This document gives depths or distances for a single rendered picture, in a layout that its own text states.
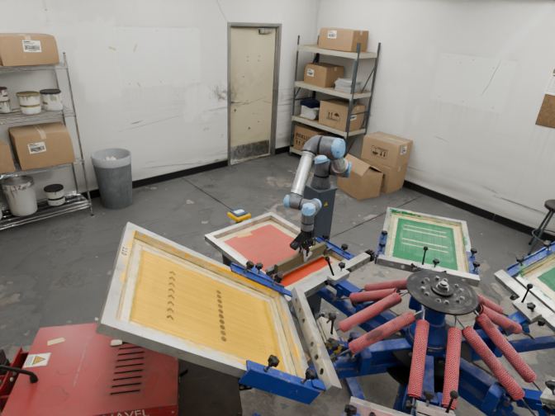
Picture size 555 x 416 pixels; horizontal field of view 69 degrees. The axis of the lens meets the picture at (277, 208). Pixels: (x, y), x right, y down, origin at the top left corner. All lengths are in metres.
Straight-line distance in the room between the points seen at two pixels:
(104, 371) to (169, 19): 4.66
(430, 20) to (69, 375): 5.55
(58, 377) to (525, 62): 5.25
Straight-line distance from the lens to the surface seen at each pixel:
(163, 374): 1.69
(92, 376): 1.74
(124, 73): 5.50
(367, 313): 1.87
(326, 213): 3.02
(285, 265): 2.32
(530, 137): 5.61
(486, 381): 2.01
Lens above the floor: 2.36
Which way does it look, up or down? 27 degrees down
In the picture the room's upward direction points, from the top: 4 degrees clockwise
